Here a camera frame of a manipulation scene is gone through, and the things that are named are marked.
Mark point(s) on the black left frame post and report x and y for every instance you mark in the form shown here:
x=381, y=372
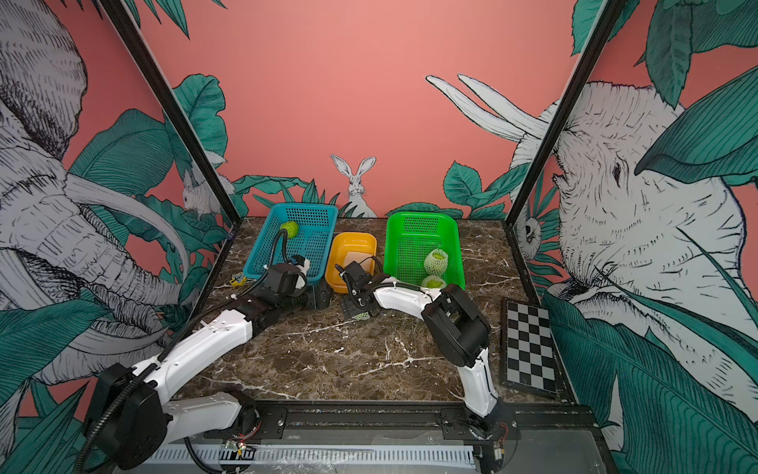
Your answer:
x=120, y=18

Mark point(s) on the green custard apple front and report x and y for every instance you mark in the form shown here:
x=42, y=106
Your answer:
x=435, y=283

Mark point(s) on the teal plastic basket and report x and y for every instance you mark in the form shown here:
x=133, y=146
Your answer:
x=313, y=241

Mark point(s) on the green custard apple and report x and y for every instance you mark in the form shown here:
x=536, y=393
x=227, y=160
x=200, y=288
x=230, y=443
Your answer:
x=435, y=283
x=291, y=227
x=439, y=257

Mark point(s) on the black white checkerboard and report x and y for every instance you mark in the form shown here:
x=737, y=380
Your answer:
x=528, y=357

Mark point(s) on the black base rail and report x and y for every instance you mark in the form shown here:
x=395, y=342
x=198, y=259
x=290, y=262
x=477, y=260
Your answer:
x=272, y=420

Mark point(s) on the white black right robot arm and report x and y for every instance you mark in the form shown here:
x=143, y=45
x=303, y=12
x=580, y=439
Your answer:
x=459, y=329

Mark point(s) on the bright green plastic basket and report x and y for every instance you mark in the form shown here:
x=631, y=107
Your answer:
x=411, y=237

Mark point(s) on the yellow plastic tub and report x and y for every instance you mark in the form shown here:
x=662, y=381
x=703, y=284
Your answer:
x=350, y=247

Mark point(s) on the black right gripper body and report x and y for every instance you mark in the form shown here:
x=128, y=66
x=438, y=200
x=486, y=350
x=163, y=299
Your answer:
x=352, y=304

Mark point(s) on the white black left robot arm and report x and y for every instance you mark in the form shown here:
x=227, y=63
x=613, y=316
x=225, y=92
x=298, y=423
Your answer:
x=132, y=413

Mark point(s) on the black right frame post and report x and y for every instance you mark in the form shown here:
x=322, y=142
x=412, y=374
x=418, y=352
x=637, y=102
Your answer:
x=602, y=28

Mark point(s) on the small yellow blue object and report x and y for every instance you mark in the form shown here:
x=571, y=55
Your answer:
x=238, y=280

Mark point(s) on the black frame post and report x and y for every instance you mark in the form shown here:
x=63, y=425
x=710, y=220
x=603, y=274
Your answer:
x=602, y=28
x=120, y=18

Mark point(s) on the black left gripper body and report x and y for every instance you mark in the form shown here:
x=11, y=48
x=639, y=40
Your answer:
x=311, y=301

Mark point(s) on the white foam net sleeve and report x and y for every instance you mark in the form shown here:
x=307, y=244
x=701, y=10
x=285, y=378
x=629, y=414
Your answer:
x=430, y=277

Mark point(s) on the green custard apple back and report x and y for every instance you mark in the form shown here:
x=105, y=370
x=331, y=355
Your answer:
x=291, y=227

